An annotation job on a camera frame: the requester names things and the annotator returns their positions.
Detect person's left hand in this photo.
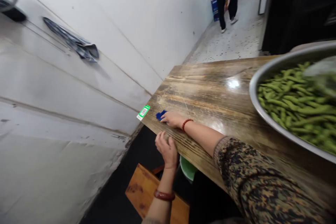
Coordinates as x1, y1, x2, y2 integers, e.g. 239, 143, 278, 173
155, 131, 180, 169

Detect person's right hand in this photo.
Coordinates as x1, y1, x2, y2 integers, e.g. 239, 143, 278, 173
160, 111, 188, 130

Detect person's left fingers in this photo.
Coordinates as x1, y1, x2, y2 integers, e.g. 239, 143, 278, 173
155, 131, 166, 152

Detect green and white sticker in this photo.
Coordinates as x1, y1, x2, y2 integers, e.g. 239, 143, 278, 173
136, 105, 151, 121

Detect brown wooden stool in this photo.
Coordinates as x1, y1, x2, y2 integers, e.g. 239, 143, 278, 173
125, 163, 190, 224

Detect large metal bowl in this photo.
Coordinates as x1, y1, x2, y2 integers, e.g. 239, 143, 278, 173
248, 41, 336, 157

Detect blue carton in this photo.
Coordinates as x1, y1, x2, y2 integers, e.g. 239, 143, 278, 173
210, 0, 221, 22

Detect pile of green bean pods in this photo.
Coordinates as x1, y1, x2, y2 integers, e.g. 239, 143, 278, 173
257, 61, 336, 155

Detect clear plastic bag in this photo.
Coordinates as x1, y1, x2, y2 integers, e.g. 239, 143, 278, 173
303, 56, 336, 91

